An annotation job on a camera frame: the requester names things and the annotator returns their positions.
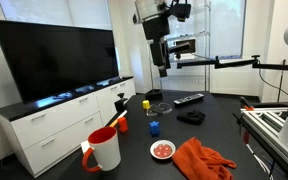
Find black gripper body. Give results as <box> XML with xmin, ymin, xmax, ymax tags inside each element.
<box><xmin>142</xmin><ymin>15</ymin><xmax>172</xmax><ymax>70</ymax></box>

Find blue star block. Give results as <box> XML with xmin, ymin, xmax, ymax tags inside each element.
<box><xmin>149</xmin><ymin>120</ymin><xmax>161</xmax><ymax>137</ymax></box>

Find yellow block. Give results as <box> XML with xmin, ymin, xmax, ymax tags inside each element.
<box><xmin>141</xmin><ymin>99</ymin><xmax>151</xmax><ymax>110</ymax></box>

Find orange block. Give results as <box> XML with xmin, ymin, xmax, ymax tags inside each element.
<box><xmin>117</xmin><ymin>116</ymin><xmax>129</xmax><ymax>134</ymax></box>

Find white mug red interior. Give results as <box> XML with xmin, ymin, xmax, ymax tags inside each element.
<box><xmin>81</xmin><ymin>125</ymin><xmax>122</xmax><ymax>173</ymax></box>

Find black remote control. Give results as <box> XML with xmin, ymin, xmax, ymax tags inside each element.
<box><xmin>173</xmin><ymin>92</ymin><xmax>206</xmax><ymax>107</ymax></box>

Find clear safety glasses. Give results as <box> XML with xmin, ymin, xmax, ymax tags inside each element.
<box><xmin>146</xmin><ymin>102</ymin><xmax>173</xmax><ymax>117</ymax></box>

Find black clamp knob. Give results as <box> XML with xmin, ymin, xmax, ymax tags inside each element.
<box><xmin>113</xmin><ymin>92</ymin><xmax>129</xmax><ymax>114</ymax></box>

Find black cloth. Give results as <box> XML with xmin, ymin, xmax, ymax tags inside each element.
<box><xmin>176</xmin><ymin>109</ymin><xmax>207</xmax><ymax>126</ymax></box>

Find orange white flat stick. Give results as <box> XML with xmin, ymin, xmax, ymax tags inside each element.
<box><xmin>108</xmin><ymin>109</ymin><xmax>128</xmax><ymax>128</ymax></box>

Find bright window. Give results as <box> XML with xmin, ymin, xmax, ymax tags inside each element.
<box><xmin>165</xmin><ymin>0</ymin><xmax>248</xmax><ymax>61</ymax></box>

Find small white plate red food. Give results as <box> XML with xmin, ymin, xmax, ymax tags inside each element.
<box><xmin>149</xmin><ymin>139</ymin><xmax>177</xmax><ymax>160</ymax></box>

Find orange black clamp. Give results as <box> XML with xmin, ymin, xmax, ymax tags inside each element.
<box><xmin>239</xmin><ymin>96</ymin><xmax>256</xmax><ymax>112</ymax></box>

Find orange cloth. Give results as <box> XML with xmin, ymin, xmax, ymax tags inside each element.
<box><xmin>171</xmin><ymin>136</ymin><xmax>238</xmax><ymax>180</ymax></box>

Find white roller blind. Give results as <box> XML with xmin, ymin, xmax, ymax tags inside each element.
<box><xmin>0</xmin><ymin>0</ymin><xmax>113</xmax><ymax>31</ymax></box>

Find large black television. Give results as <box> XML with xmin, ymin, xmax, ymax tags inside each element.
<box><xmin>0</xmin><ymin>18</ymin><xmax>120</xmax><ymax>105</ymax></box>

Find white pad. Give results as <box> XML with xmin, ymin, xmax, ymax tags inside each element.
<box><xmin>80</xmin><ymin>139</ymin><xmax>91</xmax><ymax>155</ymax></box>

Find white drawer cabinet black top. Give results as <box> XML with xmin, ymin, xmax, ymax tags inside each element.
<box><xmin>0</xmin><ymin>75</ymin><xmax>137</xmax><ymax>178</ymax></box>

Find black stereo camera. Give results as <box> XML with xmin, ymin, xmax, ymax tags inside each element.
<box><xmin>165</xmin><ymin>38</ymin><xmax>197</xmax><ymax>56</ymax></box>

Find metal wire shelf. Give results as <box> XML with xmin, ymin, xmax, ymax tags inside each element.
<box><xmin>147</xmin><ymin>0</ymin><xmax>212</xmax><ymax>93</ymax></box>

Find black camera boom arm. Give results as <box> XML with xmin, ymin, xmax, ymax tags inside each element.
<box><xmin>176</xmin><ymin>54</ymin><xmax>288</xmax><ymax>72</ymax></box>

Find black cable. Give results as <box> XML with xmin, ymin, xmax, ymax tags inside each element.
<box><xmin>257</xmin><ymin>66</ymin><xmax>288</xmax><ymax>100</ymax></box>

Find aluminium extrusion frame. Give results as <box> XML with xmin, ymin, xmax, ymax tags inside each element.
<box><xmin>233</xmin><ymin>106</ymin><xmax>288</xmax><ymax>180</ymax></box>

